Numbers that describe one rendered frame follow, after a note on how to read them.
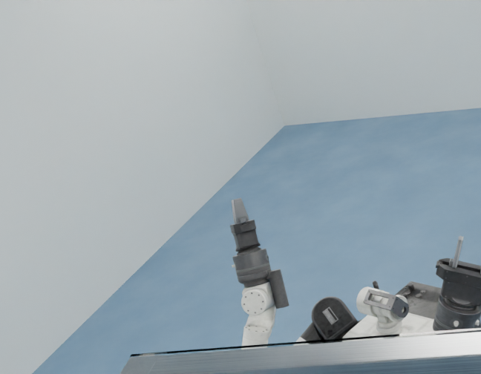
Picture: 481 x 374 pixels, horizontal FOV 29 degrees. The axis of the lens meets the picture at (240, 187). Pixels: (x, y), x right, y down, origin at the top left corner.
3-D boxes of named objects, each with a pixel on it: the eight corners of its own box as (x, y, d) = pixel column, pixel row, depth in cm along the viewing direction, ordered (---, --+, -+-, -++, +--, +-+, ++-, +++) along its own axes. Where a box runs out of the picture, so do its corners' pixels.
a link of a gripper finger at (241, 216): (243, 197, 234) (249, 220, 234) (231, 199, 234) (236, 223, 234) (243, 197, 233) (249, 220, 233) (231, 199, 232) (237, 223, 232)
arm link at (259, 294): (241, 268, 242) (252, 311, 242) (229, 274, 232) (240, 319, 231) (283, 260, 238) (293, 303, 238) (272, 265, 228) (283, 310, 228)
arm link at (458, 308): (499, 287, 178) (486, 340, 183) (502, 266, 187) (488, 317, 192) (433, 271, 181) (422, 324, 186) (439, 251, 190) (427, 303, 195)
